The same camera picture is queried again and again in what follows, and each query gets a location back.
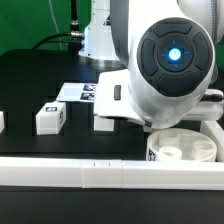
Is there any white left barrier rail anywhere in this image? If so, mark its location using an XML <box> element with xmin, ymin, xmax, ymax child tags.
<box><xmin>0</xmin><ymin>111</ymin><xmax>5</xmax><ymax>134</ymax></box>

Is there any paper sheet with markers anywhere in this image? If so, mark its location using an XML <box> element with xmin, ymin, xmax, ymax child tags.
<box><xmin>56</xmin><ymin>83</ymin><xmax>97</xmax><ymax>102</ymax></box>

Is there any black cable with connector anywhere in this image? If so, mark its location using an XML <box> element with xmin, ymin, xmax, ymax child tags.
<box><xmin>32</xmin><ymin>30</ymin><xmax>86</xmax><ymax>50</ymax></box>

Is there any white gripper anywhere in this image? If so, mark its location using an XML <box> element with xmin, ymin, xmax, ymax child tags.
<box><xmin>94</xmin><ymin>69</ymin><xmax>147</xmax><ymax>125</ymax></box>

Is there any white front barrier rail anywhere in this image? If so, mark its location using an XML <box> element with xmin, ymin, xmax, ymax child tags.
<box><xmin>0</xmin><ymin>157</ymin><xmax>224</xmax><ymax>190</ymax></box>

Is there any white barrier rail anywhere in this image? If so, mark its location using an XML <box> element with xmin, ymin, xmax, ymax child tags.
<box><xmin>200</xmin><ymin>121</ymin><xmax>224</xmax><ymax>162</ymax></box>
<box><xmin>0</xmin><ymin>111</ymin><xmax>5</xmax><ymax>134</ymax></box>
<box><xmin>0</xmin><ymin>157</ymin><xmax>224</xmax><ymax>190</ymax></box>

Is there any white right barrier rail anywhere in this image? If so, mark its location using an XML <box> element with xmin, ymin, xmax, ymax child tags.
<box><xmin>200</xmin><ymin>121</ymin><xmax>224</xmax><ymax>162</ymax></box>

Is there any black vertical antenna cable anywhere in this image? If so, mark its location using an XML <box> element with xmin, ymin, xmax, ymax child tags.
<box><xmin>69</xmin><ymin>0</ymin><xmax>80</xmax><ymax>33</ymax></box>

